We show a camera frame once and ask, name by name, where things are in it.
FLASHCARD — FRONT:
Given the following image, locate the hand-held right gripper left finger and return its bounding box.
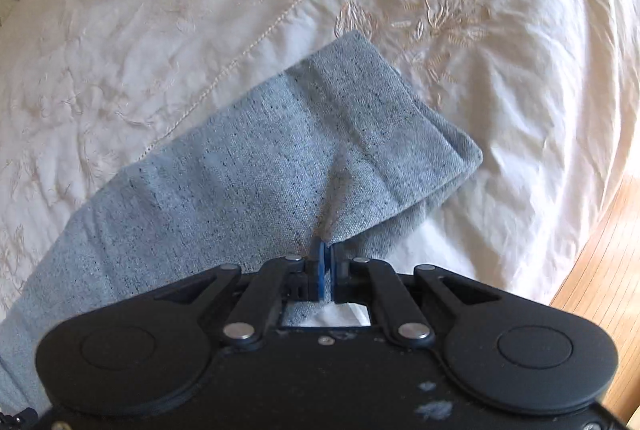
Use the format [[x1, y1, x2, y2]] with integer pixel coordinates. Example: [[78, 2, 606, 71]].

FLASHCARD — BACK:
[[150, 241, 329, 345]]

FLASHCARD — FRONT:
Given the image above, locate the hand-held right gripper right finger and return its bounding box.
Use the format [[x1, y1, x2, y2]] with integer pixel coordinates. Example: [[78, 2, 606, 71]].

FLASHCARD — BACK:
[[330, 243, 504, 349]]

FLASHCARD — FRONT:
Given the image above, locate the grey-blue knitted cloth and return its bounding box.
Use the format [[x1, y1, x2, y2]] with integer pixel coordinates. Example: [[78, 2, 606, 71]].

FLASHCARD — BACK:
[[0, 30, 484, 417]]

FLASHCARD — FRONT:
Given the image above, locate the cream embroidered bedspread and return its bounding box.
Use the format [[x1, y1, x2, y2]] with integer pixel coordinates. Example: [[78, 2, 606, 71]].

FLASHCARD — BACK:
[[0, 0, 640, 318]]

